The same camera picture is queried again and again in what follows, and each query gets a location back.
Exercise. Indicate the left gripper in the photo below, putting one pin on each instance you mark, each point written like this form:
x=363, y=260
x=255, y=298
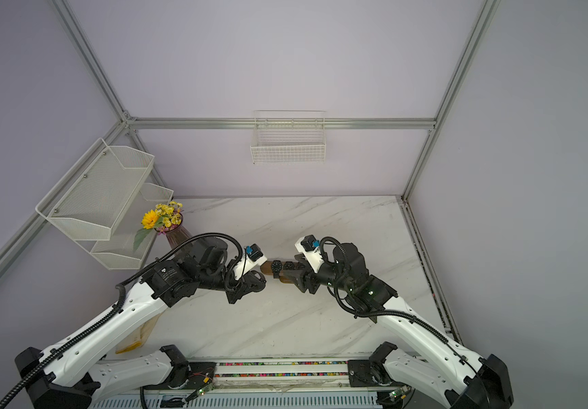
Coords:
x=243, y=286

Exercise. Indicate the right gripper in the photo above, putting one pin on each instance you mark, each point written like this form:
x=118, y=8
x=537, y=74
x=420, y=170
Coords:
x=307, y=277

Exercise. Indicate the wooden watch stand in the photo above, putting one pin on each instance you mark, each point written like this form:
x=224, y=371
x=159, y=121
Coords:
x=266, y=270

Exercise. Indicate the black watch dark dial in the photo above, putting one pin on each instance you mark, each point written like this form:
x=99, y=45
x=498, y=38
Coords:
x=276, y=268

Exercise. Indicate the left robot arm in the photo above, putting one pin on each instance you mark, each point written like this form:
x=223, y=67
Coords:
x=74, y=373

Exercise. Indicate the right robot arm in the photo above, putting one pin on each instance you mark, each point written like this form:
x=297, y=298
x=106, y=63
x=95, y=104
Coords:
x=443, y=369

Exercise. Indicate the purple glass vase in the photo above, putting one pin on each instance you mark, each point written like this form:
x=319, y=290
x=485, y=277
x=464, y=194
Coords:
x=177, y=235

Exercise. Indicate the yellow sunflower bouquet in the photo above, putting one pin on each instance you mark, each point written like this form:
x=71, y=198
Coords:
x=163, y=219

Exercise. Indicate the white two-tier mesh shelf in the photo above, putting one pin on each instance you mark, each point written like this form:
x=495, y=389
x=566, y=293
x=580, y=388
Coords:
x=99, y=204

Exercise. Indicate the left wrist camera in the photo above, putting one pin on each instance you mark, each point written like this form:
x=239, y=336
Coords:
x=252, y=257

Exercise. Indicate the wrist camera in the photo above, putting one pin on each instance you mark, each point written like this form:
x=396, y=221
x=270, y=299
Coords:
x=309, y=247
x=252, y=257

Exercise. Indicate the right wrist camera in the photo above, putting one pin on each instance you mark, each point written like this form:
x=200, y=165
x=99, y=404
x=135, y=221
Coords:
x=309, y=247

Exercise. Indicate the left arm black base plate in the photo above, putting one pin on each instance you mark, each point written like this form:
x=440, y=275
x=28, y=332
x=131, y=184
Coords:
x=192, y=376

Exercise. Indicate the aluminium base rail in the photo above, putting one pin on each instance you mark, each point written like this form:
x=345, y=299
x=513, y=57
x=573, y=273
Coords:
x=315, y=383

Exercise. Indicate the white wire wall basket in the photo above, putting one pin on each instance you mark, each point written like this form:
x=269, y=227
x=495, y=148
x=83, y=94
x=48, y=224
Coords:
x=283, y=137

